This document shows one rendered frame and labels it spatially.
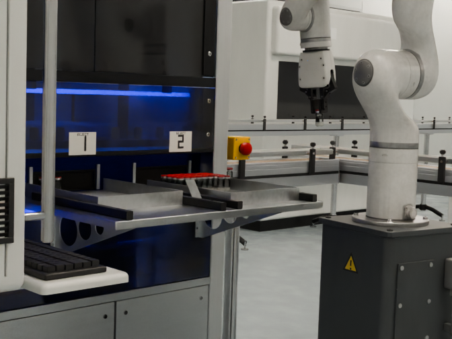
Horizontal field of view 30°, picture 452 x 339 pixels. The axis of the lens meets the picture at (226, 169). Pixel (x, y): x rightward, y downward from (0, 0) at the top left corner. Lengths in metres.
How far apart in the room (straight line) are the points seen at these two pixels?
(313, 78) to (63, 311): 0.92
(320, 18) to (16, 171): 1.08
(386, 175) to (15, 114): 0.95
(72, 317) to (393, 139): 0.96
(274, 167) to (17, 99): 1.54
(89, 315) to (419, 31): 1.14
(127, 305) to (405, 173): 0.87
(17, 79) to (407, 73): 0.96
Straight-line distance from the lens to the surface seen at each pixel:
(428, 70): 2.12
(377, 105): 2.05
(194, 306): 2.59
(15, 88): 1.52
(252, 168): 2.84
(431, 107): 11.45
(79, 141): 2.25
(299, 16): 2.26
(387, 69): 2.02
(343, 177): 3.19
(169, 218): 1.94
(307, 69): 2.34
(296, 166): 3.00
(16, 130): 1.52
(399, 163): 2.07
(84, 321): 2.35
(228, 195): 2.14
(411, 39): 2.13
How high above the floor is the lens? 1.16
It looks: 5 degrees down
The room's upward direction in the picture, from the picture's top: 2 degrees clockwise
